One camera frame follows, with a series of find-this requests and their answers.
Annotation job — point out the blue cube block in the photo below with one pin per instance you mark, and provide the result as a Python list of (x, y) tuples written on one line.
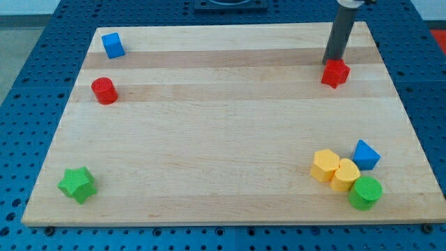
[(112, 45)]

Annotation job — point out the wooden board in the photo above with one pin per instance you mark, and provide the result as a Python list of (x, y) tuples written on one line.
[(218, 125)]

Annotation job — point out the yellow hexagon block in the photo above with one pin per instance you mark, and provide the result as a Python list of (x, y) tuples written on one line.
[(324, 166)]

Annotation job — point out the red star block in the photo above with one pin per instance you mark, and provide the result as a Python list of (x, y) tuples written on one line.
[(335, 73)]

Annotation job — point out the red cylinder block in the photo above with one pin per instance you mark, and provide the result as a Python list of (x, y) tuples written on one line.
[(104, 90)]

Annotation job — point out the yellow heart block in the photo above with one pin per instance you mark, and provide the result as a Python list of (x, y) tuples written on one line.
[(345, 176)]

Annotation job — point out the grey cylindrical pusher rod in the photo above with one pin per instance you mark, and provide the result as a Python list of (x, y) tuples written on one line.
[(341, 29)]

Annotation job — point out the blue triangle block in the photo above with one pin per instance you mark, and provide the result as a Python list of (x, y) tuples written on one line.
[(365, 157)]

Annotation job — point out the green star block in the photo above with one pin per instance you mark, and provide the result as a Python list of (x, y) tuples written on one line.
[(77, 184)]

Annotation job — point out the green cylinder block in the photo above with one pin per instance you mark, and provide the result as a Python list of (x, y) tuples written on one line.
[(365, 192)]

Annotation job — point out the dark robot base mount plate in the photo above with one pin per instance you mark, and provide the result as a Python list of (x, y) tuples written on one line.
[(231, 6)]

